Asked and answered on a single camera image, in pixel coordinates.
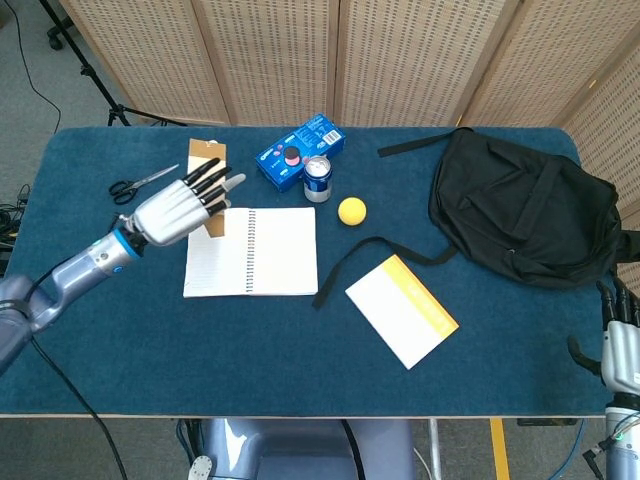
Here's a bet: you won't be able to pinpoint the black tripod stand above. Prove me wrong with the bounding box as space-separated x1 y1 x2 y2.
38 0 189 129

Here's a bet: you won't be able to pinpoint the black handled scissors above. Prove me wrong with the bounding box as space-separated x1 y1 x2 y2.
108 163 180 206

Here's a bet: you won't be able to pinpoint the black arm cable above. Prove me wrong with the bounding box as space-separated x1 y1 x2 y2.
28 279 130 480

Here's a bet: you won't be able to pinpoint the metal table leg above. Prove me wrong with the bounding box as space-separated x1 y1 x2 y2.
427 418 444 480

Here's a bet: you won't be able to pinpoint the white spiral notebook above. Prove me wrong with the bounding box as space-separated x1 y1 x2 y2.
182 206 320 299

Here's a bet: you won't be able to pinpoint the wooden wicker folding screen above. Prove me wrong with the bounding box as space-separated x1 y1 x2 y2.
58 0 640 226

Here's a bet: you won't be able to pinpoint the black fabric backpack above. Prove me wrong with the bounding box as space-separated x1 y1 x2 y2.
311 126 640 310

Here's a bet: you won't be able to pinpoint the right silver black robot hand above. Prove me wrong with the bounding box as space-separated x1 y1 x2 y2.
567 278 640 397

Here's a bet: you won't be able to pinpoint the black floor cable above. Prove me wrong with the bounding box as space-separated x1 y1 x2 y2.
8 0 63 137

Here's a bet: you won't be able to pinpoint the blue table cloth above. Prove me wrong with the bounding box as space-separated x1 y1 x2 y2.
0 125 621 419

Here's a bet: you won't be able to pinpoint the blue silver soda can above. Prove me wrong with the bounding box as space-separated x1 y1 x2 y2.
302 154 334 204

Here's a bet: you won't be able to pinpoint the blue Oreo cookie box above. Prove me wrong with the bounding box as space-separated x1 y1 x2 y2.
254 113 347 194

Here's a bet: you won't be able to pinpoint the grey-blue robot torso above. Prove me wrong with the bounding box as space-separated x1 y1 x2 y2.
177 418 417 480

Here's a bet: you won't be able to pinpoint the brown cardboard piece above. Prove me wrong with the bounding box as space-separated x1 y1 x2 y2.
187 138 229 239

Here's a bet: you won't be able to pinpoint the yellow foam ball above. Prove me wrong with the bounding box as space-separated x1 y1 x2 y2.
337 196 368 228

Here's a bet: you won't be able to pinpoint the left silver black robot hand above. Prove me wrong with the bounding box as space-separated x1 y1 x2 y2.
117 157 248 247

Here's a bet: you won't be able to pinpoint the white yellow notepad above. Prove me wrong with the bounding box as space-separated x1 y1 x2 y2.
344 253 461 372

